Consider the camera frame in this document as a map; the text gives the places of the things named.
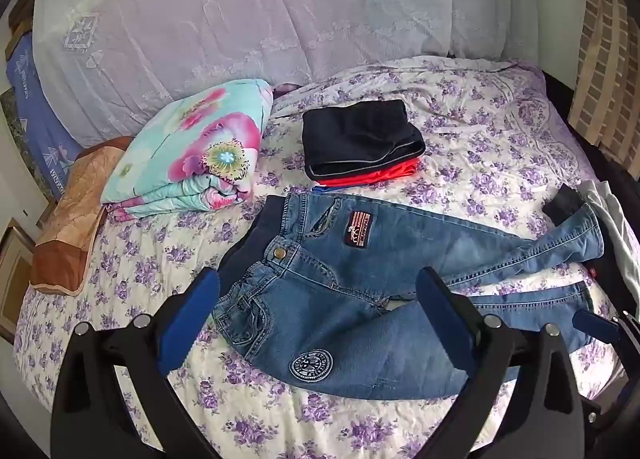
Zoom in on purple floral bed sheet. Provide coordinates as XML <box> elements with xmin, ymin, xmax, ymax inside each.
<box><xmin>12</xmin><ymin>56</ymin><xmax>631</xmax><ymax>459</ymax></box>

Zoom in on large lavender covered bedding pile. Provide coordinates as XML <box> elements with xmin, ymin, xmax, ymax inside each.
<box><xmin>32</xmin><ymin>0</ymin><xmax>541</xmax><ymax>150</ymax></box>

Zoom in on folded dark navy pants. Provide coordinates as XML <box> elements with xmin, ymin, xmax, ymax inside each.
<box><xmin>301</xmin><ymin>99</ymin><xmax>426</xmax><ymax>180</ymax></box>

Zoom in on blue printed cloth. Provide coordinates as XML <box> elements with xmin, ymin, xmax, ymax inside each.
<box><xmin>5</xmin><ymin>31</ymin><xmax>83</xmax><ymax>200</ymax></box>

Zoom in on wooden picture frame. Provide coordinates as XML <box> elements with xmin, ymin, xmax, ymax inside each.
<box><xmin>0</xmin><ymin>219</ymin><xmax>38</xmax><ymax>340</ymax></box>

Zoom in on small black cloth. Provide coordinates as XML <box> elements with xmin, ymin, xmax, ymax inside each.
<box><xmin>542</xmin><ymin>184</ymin><xmax>583</xmax><ymax>227</ymax></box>

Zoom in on folded red garment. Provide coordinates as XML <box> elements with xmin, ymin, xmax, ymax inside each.
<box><xmin>317</xmin><ymin>161</ymin><xmax>418</xmax><ymax>188</ymax></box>

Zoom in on brown patterned cushion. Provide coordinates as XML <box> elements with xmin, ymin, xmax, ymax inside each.
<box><xmin>29</xmin><ymin>136</ymin><xmax>136</xmax><ymax>296</ymax></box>

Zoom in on folded floral turquoise blanket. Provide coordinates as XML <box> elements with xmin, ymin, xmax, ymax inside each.
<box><xmin>100</xmin><ymin>79</ymin><xmax>275</xmax><ymax>222</ymax></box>

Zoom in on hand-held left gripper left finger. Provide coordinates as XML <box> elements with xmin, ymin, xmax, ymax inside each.
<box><xmin>50</xmin><ymin>266</ymin><xmax>223</xmax><ymax>459</ymax></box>

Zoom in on blue denim jeans pants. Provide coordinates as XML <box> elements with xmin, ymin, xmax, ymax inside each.
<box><xmin>212</xmin><ymin>191</ymin><xmax>608</xmax><ymax>400</ymax></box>

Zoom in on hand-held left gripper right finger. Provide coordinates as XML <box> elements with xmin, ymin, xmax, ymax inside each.
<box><xmin>415</xmin><ymin>266</ymin><xmax>588</xmax><ymax>459</ymax></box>

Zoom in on brick pattern curtain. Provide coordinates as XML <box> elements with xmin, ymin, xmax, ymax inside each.
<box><xmin>567</xmin><ymin>0</ymin><xmax>640</xmax><ymax>160</ymax></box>

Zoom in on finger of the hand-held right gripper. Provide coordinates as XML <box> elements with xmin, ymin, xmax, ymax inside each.
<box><xmin>574</xmin><ymin>311</ymin><xmax>640</xmax><ymax>347</ymax></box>

